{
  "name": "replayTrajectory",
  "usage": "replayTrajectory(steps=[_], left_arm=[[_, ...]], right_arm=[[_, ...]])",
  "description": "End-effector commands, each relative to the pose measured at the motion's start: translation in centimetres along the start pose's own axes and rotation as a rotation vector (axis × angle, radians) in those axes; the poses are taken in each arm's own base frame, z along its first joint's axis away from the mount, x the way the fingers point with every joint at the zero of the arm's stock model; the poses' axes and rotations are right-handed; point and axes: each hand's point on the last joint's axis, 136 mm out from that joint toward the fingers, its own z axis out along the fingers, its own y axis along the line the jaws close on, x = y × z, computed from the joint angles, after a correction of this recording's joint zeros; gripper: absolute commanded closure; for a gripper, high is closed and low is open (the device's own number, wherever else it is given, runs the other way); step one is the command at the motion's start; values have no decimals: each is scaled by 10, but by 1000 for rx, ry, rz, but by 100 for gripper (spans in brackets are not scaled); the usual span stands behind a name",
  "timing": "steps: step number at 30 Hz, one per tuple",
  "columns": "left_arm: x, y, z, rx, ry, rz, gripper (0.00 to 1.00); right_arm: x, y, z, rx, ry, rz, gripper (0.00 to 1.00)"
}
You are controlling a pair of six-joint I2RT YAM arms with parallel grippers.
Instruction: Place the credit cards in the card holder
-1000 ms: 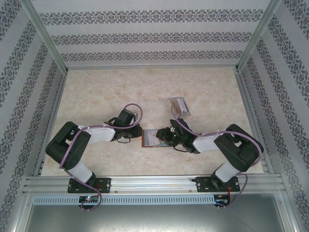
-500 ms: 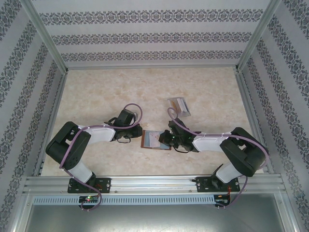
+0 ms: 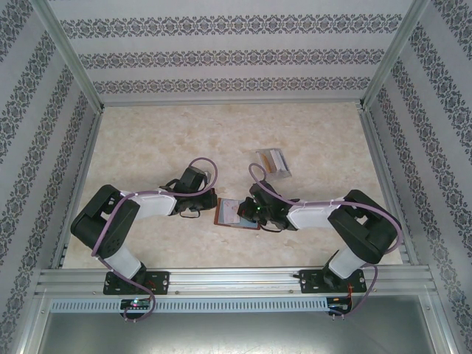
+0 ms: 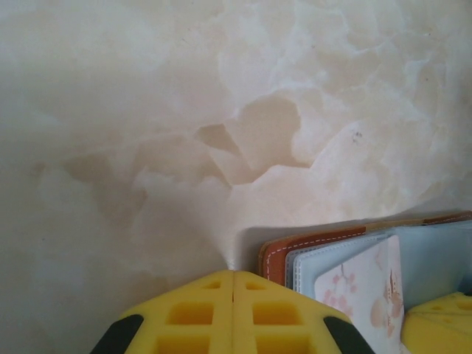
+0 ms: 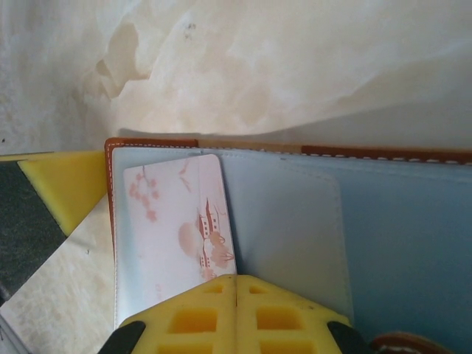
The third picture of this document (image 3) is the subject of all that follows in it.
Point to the brown leather card holder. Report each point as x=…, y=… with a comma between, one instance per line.
x=248, y=224

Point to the white pink credit card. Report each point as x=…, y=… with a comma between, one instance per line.
x=229, y=211

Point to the clear acrylic card stand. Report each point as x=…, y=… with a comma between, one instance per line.
x=282, y=175

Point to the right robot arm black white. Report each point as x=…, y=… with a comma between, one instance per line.
x=313, y=217

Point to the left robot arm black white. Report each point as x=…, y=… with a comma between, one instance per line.
x=155, y=205

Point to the brown gold credit card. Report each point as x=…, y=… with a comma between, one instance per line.
x=268, y=163

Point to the white blue credit card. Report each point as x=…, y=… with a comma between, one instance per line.
x=281, y=160

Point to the small circuit board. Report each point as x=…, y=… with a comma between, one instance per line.
x=339, y=308

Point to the circuit board with green light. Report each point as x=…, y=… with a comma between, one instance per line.
x=136, y=304

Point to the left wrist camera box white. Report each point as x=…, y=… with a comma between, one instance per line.
x=208, y=176

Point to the aluminium mounting rail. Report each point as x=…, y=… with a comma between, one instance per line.
x=236, y=280

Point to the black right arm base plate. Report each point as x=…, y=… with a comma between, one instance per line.
x=309, y=282

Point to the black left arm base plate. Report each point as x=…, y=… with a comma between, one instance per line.
x=160, y=282

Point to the aluminium table side rail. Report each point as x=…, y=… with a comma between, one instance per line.
x=89, y=147
x=375, y=147

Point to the aluminium frame post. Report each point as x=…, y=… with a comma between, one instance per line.
x=390, y=59
x=72, y=59

